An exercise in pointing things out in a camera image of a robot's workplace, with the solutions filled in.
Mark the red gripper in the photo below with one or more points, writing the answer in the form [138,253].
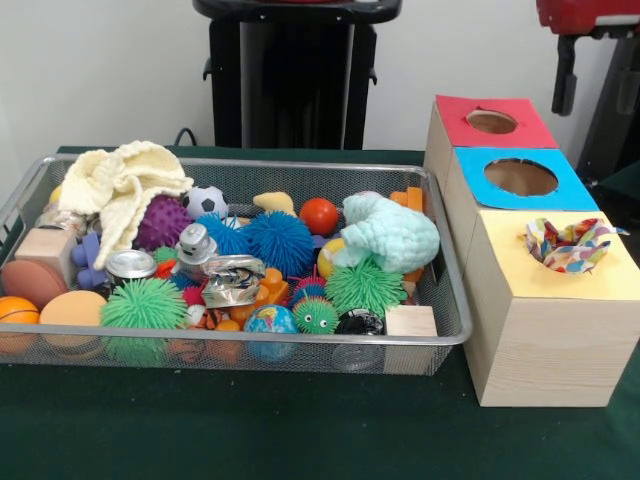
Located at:
[585,15]

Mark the large polka dot cloth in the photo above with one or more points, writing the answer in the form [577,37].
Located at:
[575,252]

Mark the mint green knitted cloth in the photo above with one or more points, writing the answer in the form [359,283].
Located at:
[395,230]

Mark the wooden box with three holes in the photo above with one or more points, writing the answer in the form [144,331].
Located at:
[545,350]

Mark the dark green tablecloth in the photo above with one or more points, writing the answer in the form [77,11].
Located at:
[625,185]
[250,430]

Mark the small wooden block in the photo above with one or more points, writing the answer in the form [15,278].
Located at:
[411,321]

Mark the red orange ball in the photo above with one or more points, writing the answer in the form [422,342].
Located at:
[320,216]

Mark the blue spiky ball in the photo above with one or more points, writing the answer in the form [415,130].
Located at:
[277,240]

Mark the rainbow spiky caterpillar toy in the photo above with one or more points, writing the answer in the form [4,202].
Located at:
[314,317]

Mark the globe print ball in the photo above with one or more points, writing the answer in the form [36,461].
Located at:
[270,320]

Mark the small soccer ball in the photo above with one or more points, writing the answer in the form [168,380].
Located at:
[205,202]

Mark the purple knobbly ball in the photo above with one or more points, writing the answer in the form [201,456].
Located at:
[162,222]

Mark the pale yellow knitted cloth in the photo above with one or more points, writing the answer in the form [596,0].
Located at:
[125,175]

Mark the green spiky ball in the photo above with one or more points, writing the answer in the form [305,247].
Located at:
[145,302]

